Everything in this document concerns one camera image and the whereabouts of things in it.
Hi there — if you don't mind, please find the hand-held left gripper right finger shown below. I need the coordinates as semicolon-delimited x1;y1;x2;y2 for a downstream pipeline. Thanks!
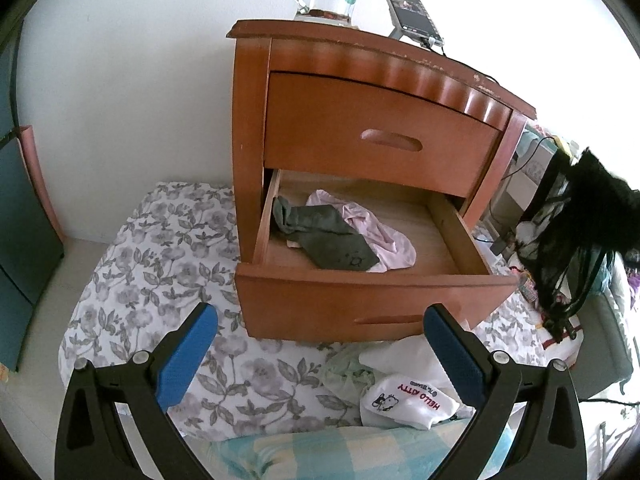
422;302;587;480

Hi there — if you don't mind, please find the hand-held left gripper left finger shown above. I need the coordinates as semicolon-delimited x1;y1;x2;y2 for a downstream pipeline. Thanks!
55;302;219;480

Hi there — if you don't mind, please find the white printed cartoon garment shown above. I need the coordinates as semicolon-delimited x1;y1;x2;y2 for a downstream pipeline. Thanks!
360;372;462;431

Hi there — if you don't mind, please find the pale sheer garment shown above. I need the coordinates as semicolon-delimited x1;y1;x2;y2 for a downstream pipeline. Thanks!
320;345;381;402

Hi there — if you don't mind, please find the pink garment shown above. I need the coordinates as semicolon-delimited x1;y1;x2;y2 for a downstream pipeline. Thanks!
287;189;418;275

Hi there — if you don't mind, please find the wooden drawer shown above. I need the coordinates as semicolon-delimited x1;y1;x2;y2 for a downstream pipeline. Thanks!
262;71;513;198
234;169;523;342

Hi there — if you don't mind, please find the grey sock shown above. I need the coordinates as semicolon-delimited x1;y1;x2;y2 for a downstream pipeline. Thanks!
272;195;381;272

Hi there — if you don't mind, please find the black mesh garment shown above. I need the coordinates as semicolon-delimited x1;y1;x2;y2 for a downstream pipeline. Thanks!
530;146;640;333

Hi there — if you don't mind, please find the floral blanket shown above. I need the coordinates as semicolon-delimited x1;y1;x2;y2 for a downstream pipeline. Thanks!
59;180;571;443

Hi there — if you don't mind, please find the red black floor clutter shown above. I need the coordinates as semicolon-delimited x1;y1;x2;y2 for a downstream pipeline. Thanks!
517;270;586;347

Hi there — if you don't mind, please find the grey chair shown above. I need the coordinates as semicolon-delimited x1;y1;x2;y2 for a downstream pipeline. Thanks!
565;260;640;401

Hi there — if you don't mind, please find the blue yellow plaid sheet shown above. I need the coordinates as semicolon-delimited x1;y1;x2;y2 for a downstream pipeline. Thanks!
215;420;511;480

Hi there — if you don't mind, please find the white side table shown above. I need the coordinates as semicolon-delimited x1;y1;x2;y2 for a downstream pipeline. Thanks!
487;125;561;242

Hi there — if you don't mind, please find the dark green cabinet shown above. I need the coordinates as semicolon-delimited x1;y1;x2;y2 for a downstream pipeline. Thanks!
0;20;66;373

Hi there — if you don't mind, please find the pink board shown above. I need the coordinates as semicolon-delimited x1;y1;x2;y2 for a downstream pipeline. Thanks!
20;125;66;243

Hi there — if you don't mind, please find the wooden nightstand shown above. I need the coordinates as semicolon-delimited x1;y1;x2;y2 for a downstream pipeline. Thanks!
226;19;538;266

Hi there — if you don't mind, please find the smartphone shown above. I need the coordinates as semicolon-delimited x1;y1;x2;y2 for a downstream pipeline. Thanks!
383;0;446;51

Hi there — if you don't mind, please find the black power cable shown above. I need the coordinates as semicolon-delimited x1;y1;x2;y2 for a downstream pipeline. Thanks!
492;135;558;241

